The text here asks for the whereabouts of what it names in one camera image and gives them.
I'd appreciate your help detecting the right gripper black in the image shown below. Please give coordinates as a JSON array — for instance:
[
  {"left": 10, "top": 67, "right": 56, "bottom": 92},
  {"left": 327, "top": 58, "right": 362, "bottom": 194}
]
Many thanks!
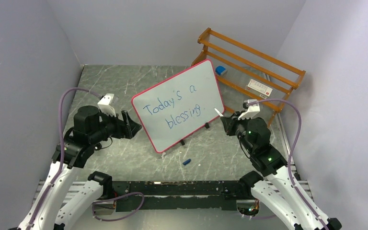
[{"left": 221, "top": 110, "right": 255, "bottom": 154}]

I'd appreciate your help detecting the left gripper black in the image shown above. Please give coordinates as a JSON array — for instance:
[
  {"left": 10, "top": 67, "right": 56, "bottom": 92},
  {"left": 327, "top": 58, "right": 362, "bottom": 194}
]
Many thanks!
[{"left": 89, "top": 107, "right": 142, "bottom": 143}]

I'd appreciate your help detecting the blue whiteboard marker pen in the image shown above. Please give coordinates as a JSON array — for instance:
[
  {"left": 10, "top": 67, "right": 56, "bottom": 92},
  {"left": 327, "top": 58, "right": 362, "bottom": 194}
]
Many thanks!
[{"left": 214, "top": 108, "right": 223, "bottom": 117}]

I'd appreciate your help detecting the whiteboard with pink frame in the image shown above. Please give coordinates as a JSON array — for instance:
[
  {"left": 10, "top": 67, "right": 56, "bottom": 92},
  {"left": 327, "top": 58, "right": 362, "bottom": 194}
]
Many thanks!
[{"left": 131, "top": 59, "right": 225, "bottom": 153}]

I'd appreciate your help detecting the blue marker cap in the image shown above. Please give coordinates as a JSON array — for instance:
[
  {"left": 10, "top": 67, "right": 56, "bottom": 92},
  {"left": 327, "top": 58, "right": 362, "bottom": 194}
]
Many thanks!
[{"left": 183, "top": 159, "right": 191, "bottom": 165}]

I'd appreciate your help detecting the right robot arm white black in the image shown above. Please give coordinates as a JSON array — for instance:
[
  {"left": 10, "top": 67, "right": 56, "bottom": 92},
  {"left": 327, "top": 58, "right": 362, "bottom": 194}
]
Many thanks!
[{"left": 219, "top": 112, "right": 342, "bottom": 230}]

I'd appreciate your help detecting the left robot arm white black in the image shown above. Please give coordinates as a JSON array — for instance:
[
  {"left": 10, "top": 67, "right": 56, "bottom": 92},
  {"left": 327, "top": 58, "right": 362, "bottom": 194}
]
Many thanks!
[{"left": 16, "top": 105, "right": 142, "bottom": 230}]

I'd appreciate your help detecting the white labelled box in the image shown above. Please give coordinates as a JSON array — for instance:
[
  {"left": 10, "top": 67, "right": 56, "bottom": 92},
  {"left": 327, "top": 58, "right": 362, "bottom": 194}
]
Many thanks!
[{"left": 246, "top": 79, "right": 273, "bottom": 99}]

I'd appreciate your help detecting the orange wooden shelf rack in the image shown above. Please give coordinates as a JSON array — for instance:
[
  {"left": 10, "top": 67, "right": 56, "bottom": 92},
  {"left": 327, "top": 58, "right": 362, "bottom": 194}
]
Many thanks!
[{"left": 192, "top": 28, "right": 306, "bottom": 125}]

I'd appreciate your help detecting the blue eraser on shelf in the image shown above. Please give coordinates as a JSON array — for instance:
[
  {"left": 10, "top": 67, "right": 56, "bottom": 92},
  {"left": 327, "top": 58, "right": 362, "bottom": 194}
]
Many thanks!
[{"left": 215, "top": 66, "right": 227, "bottom": 76}]

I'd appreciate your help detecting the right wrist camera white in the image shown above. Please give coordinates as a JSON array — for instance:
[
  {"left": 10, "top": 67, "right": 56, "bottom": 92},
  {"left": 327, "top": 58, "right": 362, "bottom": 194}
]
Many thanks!
[{"left": 242, "top": 99, "right": 260, "bottom": 119}]

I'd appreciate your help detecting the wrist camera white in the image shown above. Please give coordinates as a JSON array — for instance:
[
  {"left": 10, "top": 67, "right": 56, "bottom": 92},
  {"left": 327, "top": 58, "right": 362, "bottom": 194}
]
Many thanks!
[
  {"left": 242, "top": 99, "right": 260, "bottom": 119},
  {"left": 97, "top": 93, "right": 116, "bottom": 117}
]

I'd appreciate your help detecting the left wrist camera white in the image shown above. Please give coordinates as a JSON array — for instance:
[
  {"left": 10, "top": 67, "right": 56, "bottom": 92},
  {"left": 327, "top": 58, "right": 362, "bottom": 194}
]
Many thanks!
[{"left": 97, "top": 93, "right": 116, "bottom": 117}]

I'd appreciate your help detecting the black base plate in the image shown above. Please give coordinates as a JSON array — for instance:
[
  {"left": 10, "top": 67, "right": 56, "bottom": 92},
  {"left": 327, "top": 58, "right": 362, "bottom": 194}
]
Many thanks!
[{"left": 94, "top": 180, "right": 255, "bottom": 212}]

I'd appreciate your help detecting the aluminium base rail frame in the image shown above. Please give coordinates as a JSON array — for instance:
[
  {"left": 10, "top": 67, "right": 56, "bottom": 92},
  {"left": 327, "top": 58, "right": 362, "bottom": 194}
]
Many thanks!
[{"left": 18, "top": 174, "right": 328, "bottom": 230}]

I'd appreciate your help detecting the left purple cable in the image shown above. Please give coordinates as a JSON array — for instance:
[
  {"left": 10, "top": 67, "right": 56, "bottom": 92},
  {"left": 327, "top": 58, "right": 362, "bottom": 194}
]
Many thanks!
[{"left": 25, "top": 87, "right": 145, "bottom": 230}]

